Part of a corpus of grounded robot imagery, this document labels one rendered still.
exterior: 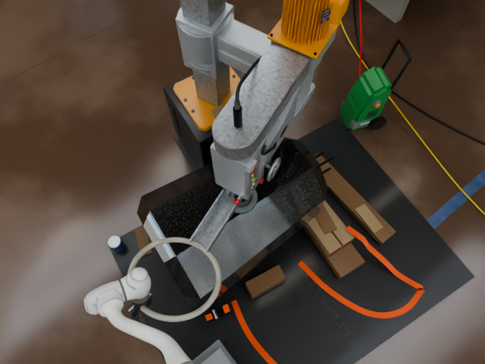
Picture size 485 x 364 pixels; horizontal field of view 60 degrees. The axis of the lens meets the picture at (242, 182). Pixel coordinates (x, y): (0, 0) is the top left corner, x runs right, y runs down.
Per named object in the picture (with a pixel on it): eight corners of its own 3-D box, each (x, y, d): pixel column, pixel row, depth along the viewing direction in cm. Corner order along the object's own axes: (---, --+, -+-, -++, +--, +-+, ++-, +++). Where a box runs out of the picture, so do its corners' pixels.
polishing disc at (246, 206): (247, 177, 273) (247, 176, 272) (263, 204, 265) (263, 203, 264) (218, 190, 269) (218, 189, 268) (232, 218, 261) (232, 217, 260)
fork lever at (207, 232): (246, 146, 260) (246, 143, 255) (273, 160, 255) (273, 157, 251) (184, 240, 237) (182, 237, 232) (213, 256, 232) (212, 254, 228)
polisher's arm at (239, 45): (171, 51, 271) (164, 21, 248) (202, 19, 283) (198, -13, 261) (268, 101, 253) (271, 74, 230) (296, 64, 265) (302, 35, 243)
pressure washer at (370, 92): (369, 99, 410) (398, 32, 332) (384, 127, 395) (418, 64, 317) (335, 107, 406) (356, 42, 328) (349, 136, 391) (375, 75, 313)
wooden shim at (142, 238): (134, 230, 352) (133, 229, 351) (146, 226, 353) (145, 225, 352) (140, 257, 342) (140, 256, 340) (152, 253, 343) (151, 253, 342)
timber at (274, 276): (252, 299, 326) (252, 296, 315) (245, 285, 331) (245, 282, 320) (285, 281, 332) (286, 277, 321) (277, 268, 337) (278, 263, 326)
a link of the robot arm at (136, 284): (146, 276, 198) (118, 287, 193) (145, 259, 187) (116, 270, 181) (154, 295, 193) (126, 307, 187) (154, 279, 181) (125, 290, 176)
